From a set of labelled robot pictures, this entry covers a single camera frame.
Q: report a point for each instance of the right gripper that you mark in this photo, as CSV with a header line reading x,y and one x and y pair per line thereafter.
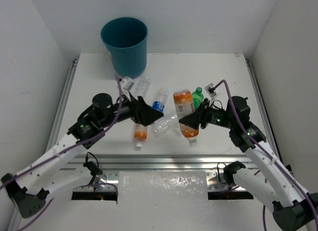
x,y
194,119

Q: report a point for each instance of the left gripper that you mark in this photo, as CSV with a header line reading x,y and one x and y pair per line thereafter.
x,y
134,109

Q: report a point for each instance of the orange bottle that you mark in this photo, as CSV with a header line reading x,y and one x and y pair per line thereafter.
x,y
184,106
140,136

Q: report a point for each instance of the clear bottle white cap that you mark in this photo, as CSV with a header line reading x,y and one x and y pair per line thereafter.
x,y
166,123

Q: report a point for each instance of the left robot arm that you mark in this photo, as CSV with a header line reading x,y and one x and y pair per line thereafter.
x,y
32,187

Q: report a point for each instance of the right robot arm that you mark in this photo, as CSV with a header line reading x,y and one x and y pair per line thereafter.
x,y
292,206

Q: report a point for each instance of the teal plastic bin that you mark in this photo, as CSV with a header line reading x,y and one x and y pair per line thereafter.
x,y
125,40

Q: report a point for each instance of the clear bottle blue label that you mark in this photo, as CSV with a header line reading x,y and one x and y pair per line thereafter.
x,y
160,99

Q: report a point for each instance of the green plastic bottle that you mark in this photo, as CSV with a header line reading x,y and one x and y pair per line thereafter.
x,y
197,97

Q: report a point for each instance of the clear bottle blue cap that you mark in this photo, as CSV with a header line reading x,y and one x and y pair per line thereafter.
x,y
143,86

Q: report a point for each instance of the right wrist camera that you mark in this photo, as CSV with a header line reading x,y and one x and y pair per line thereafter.
x,y
211,90

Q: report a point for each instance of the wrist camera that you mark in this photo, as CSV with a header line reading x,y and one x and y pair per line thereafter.
x,y
211,90
127,83

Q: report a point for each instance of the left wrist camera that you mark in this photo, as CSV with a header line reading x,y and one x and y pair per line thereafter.
x,y
127,83

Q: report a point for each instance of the aluminium front rail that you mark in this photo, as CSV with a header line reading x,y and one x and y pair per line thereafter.
x,y
168,162

